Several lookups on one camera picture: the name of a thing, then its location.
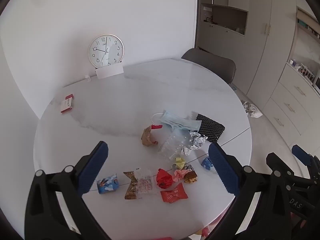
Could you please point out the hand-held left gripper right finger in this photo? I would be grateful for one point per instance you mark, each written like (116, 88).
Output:
(223, 170)

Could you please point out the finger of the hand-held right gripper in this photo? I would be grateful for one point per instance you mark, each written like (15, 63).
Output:
(301, 153)
(275, 161)

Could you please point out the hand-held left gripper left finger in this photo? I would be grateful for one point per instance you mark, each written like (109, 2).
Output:
(93, 166)

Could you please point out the yellow paper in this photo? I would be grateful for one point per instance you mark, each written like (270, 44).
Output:
(179, 163)

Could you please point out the small blue wrapper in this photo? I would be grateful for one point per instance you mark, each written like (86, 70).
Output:
(206, 163)

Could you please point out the blue and white wrapper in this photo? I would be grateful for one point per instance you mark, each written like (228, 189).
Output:
(107, 183)

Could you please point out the brown patterned candy wrapper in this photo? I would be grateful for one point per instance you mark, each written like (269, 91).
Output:
(191, 176)

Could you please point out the large crumpled printed paper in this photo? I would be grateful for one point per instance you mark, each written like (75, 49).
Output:
(198, 140)

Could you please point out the small crumpled printed paper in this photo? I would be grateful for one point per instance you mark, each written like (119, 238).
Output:
(185, 151)

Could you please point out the brown and gold wrapper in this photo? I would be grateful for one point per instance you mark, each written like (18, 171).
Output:
(131, 187)

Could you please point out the black mesh pouch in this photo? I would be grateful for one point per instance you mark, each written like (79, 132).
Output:
(210, 128)

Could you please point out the crumpled pink wrapper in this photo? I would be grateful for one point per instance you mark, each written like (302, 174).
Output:
(179, 174)

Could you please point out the beige drawer cabinet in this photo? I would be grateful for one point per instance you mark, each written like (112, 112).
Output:
(292, 100)

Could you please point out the flat red snack packet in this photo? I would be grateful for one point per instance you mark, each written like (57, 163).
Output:
(173, 193)

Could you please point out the white plastic bag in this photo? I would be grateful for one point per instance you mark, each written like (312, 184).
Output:
(252, 110)

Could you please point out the clear plastic container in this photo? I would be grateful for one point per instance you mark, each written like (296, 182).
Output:
(173, 143)

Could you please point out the clear packet with red print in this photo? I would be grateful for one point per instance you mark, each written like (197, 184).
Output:
(147, 185)

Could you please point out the crumpled red wrapper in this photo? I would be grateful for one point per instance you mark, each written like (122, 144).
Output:
(164, 178)

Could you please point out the crumpled brown wrapper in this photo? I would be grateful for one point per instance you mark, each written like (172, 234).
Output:
(148, 137)

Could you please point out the blue face mask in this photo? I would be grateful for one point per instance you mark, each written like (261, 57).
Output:
(180, 122)

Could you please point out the red and white box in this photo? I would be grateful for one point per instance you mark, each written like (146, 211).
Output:
(67, 103)

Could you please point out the small red wrapper strip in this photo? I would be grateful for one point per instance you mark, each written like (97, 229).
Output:
(156, 126)

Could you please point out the small white clip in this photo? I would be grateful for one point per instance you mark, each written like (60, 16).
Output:
(87, 77)

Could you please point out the white card stand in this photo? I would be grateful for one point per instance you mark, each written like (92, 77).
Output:
(108, 72)

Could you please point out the grey upholstered chair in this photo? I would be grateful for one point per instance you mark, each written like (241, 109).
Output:
(212, 62)

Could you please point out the tall beige wardrobe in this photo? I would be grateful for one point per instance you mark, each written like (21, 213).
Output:
(270, 42)

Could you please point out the beige cabinet with niche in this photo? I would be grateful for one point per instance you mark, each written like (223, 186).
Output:
(222, 40)

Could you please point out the round white wall clock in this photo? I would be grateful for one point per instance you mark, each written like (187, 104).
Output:
(106, 51)

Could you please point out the wall shelf with items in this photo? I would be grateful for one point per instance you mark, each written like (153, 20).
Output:
(308, 22)

